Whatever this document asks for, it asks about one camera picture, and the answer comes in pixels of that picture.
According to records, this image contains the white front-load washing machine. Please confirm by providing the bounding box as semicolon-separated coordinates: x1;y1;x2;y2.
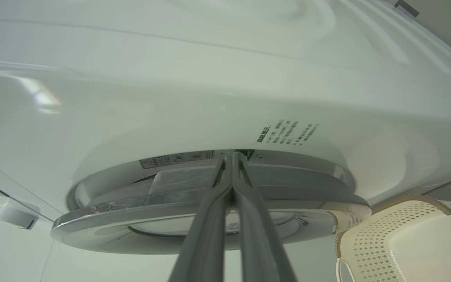
0;0;451;282

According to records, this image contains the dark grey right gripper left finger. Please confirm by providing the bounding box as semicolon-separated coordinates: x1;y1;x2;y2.
169;153;234;282

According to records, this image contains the round dark washing machine door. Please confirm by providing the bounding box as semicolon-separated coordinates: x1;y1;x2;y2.
51;151;373;255

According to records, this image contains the cream perforated laundry basket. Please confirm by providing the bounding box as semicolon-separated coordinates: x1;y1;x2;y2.
335;195;451;282

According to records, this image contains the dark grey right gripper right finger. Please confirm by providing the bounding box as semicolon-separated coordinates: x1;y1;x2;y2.
233;152;297;282

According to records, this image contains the grey warning label sticker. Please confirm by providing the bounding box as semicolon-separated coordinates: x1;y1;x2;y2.
139;151;213;169

